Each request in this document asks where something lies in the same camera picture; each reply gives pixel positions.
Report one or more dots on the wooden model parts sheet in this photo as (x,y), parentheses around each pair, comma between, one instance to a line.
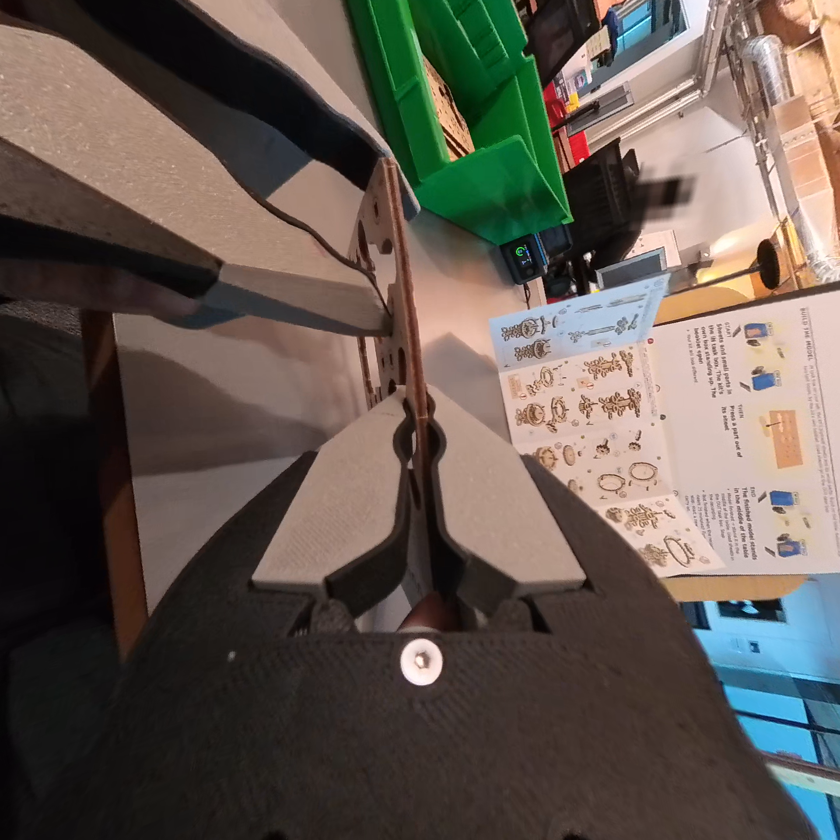
(400,262)

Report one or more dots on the small black screen device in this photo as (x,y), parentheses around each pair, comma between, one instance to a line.
(525,259)

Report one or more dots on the black mesh chair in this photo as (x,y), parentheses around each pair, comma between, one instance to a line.
(597,190)

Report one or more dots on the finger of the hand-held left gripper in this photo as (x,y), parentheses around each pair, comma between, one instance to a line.
(302,72)
(98,151)

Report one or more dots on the silver air duct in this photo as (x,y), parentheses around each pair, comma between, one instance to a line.
(768,65)

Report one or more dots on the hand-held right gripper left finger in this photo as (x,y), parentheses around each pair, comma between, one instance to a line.
(334,518)

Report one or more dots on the green plastic bin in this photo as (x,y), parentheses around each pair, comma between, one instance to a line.
(499,184)

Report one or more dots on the engraved wooden sheet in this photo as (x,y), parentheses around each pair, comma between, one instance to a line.
(449,111)

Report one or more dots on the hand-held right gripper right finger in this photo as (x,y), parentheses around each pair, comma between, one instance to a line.
(505,518)

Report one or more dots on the black round stand base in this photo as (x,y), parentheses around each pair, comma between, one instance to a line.
(769,262)

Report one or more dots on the folded model instruction sheet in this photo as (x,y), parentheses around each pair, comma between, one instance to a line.
(590,420)

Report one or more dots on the white task sheet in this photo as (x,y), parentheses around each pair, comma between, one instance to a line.
(787,459)

